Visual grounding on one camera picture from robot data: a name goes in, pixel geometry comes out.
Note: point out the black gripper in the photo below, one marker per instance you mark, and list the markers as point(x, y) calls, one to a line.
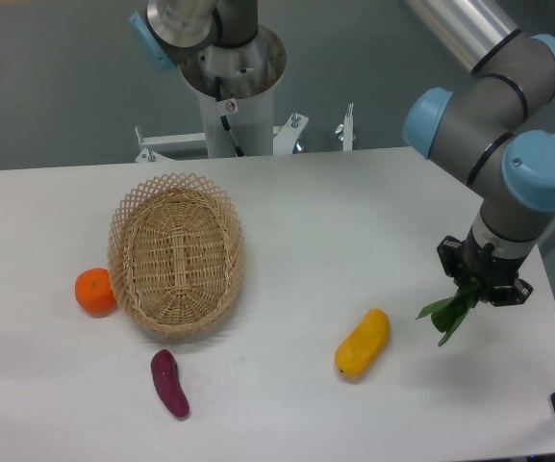
point(500, 284)

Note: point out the green leafy vegetable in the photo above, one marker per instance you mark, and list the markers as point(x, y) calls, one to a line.
point(448, 314)

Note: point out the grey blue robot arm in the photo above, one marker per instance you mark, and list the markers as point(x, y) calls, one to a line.
point(474, 137)

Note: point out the yellow mango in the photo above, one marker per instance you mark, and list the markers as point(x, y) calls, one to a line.
point(363, 345)

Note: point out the woven wicker basket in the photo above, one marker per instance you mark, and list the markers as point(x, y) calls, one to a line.
point(176, 254)

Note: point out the purple sweet potato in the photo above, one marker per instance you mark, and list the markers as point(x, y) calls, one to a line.
point(166, 381)

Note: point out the orange fruit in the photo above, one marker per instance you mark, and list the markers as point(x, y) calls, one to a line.
point(94, 293)

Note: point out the white mounting bracket frame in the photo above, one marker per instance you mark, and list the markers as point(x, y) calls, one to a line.
point(255, 139)

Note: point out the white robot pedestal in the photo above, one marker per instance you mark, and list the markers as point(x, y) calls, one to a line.
point(235, 86)

